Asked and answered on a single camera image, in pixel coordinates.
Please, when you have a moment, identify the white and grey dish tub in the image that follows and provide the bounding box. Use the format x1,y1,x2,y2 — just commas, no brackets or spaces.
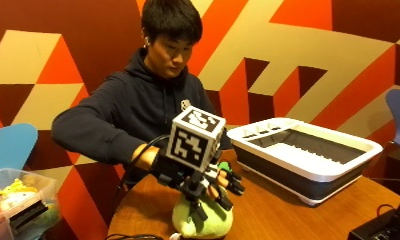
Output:
225,117,385,207

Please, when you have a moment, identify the black electronic device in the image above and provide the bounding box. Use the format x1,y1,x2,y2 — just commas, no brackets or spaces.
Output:
346,208,400,240

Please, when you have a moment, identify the black box on bin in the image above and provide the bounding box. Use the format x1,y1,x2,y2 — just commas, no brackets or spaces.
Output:
6,199,49,232

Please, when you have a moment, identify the black glove cable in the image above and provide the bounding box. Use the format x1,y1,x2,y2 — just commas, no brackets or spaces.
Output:
126,133,172,168

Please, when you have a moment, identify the person in dark hoodie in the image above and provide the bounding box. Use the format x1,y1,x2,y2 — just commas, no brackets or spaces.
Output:
50,0,233,188

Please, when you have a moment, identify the yellow soft toy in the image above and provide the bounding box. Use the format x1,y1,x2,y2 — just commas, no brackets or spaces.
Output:
0,178,40,198

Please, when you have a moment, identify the green soft toy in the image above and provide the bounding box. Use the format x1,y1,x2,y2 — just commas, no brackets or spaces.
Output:
170,194,234,240

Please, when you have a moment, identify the light blue chair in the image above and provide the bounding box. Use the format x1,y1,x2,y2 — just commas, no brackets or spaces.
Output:
0,123,38,175

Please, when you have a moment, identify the white marker cube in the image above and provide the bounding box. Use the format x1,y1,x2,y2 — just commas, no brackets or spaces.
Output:
165,105,227,173

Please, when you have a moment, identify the clear plastic storage bin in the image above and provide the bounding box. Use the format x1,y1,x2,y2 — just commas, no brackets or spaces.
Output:
0,167,62,240

